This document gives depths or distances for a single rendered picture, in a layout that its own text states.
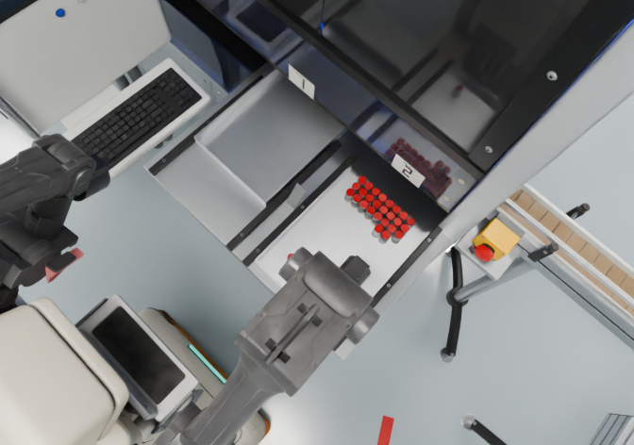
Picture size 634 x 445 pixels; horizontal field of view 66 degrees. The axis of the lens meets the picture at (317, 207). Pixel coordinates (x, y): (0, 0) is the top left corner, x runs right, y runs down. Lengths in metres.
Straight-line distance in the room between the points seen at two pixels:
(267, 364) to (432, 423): 1.68
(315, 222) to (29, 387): 0.73
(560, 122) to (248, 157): 0.78
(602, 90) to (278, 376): 0.52
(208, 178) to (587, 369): 1.74
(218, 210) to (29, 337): 0.60
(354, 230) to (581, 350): 1.39
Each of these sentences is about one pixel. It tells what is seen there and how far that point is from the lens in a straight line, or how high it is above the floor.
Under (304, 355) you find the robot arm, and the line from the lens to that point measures 0.47.
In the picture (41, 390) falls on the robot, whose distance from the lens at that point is 0.74.
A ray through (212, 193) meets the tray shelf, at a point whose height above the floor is 0.88.
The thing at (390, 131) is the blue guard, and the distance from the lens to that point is 1.07.
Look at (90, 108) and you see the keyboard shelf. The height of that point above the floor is 0.80.
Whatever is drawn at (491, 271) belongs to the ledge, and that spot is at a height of 0.88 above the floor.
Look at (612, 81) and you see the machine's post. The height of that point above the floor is 1.55.
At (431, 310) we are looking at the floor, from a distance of 2.13.
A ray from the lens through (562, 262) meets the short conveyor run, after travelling 1.30.
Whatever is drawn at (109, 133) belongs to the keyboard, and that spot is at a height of 0.83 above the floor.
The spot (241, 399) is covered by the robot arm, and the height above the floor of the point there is 1.48.
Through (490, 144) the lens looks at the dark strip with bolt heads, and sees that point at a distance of 0.90.
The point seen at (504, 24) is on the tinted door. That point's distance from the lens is 0.74.
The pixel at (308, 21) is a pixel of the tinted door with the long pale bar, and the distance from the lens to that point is 1.06.
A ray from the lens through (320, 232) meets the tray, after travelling 1.20.
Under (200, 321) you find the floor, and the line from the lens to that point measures 2.08.
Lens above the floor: 2.03
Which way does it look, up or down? 70 degrees down
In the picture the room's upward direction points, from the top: 8 degrees clockwise
